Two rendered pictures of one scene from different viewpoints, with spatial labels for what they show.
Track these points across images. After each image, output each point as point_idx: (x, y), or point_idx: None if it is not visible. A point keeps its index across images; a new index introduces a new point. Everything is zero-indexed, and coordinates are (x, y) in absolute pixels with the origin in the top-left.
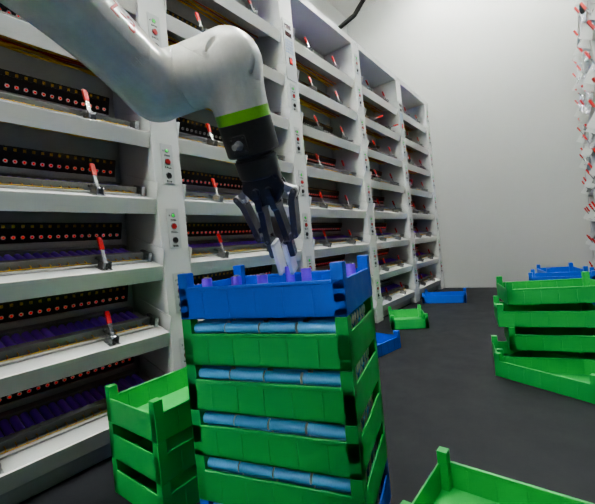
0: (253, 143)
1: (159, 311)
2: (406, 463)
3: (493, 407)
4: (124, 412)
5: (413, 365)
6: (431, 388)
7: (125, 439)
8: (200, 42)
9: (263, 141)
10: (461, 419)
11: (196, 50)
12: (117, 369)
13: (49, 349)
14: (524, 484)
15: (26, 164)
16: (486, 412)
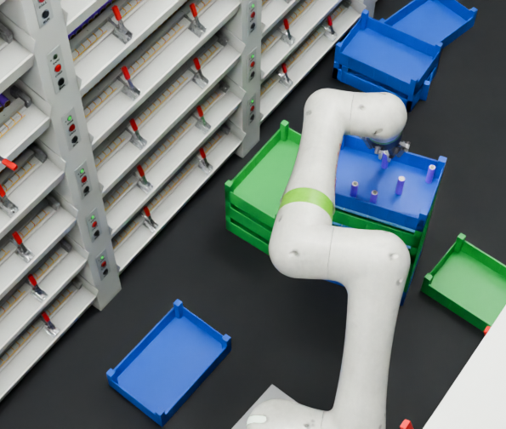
0: (388, 147)
1: (230, 80)
2: (436, 225)
3: None
4: (247, 205)
5: (477, 77)
6: (482, 128)
7: (243, 214)
8: (372, 128)
9: (395, 145)
10: (492, 181)
11: (368, 130)
12: None
13: (166, 148)
14: (500, 263)
15: None
16: None
